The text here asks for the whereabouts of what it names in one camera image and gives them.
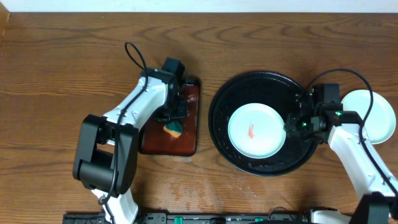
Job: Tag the round black tray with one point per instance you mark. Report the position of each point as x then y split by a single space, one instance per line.
269 88

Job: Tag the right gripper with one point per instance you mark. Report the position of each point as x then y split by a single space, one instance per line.
291 129

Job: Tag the green yellow sponge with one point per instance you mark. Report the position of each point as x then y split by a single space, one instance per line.
175 129

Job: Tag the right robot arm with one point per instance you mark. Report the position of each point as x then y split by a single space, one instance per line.
374 183

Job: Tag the rectangular black red tray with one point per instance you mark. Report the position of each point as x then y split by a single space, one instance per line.
155 141

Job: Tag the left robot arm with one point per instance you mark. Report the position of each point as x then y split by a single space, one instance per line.
106 155

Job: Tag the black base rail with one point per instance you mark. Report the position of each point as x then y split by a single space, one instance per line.
276 215

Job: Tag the pale green plate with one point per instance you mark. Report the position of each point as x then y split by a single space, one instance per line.
381 122
256 131

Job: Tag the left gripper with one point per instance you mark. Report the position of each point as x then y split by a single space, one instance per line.
183 111

